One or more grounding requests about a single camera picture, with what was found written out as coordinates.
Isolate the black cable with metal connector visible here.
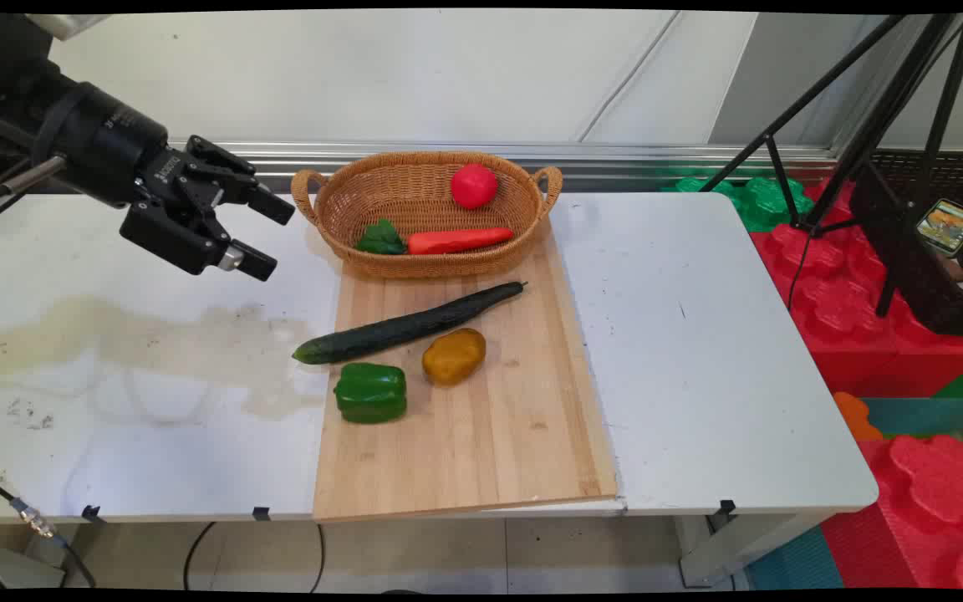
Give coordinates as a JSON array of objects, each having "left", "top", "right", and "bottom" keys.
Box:
[{"left": 0, "top": 467, "right": 99, "bottom": 589}]

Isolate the woven wicker basket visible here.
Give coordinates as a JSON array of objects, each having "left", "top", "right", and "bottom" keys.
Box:
[{"left": 290, "top": 150, "right": 564, "bottom": 280}]

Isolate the orange foam piece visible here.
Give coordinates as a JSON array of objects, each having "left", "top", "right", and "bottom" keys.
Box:
[{"left": 833, "top": 391, "right": 885, "bottom": 442}]

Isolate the aluminium wall rail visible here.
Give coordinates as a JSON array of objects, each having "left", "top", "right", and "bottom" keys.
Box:
[{"left": 26, "top": 140, "right": 840, "bottom": 195}]

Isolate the brown potato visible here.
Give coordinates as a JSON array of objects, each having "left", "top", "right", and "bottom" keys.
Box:
[{"left": 422, "top": 328, "right": 487, "bottom": 387}]

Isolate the large red foam block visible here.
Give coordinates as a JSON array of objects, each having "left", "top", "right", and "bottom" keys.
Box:
[{"left": 749, "top": 178, "right": 963, "bottom": 399}]

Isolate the red tomato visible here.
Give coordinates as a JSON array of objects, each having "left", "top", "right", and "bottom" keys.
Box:
[{"left": 451, "top": 163, "right": 499, "bottom": 210}]

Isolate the green bell pepper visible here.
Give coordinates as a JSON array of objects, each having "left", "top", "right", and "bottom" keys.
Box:
[{"left": 333, "top": 362, "right": 409, "bottom": 425}]

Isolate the teal foam block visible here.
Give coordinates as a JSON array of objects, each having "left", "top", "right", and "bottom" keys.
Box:
[{"left": 862, "top": 397, "right": 963, "bottom": 437}]

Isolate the black camera tripod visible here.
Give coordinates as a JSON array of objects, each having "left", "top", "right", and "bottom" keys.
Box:
[{"left": 699, "top": 13, "right": 963, "bottom": 320}]

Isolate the black mesh basket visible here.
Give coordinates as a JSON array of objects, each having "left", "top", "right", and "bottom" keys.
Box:
[{"left": 848, "top": 150, "right": 963, "bottom": 338}]

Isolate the black cable under table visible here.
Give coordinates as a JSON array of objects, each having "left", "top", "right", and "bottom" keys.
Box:
[
  {"left": 183, "top": 522, "right": 219, "bottom": 591},
  {"left": 309, "top": 523, "right": 328, "bottom": 593}
]

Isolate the white table leg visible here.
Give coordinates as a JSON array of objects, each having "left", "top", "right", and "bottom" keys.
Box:
[{"left": 672, "top": 508, "right": 829, "bottom": 588}]

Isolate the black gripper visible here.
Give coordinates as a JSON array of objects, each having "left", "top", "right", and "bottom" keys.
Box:
[{"left": 48, "top": 79, "right": 296, "bottom": 283}]

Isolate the smartphone with lit screen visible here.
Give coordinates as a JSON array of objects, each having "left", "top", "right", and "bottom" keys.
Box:
[{"left": 915, "top": 198, "right": 963, "bottom": 257}]

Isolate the orange carrot with green leaves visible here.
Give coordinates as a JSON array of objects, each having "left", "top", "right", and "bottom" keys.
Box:
[{"left": 355, "top": 218, "right": 516, "bottom": 256}]

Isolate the wooden cutting board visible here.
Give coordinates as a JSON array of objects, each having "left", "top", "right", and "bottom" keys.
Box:
[{"left": 312, "top": 219, "right": 619, "bottom": 523}]

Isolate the dark green cucumber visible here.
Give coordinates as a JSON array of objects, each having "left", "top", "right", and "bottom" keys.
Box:
[{"left": 292, "top": 281, "right": 528, "bottom": 366}]

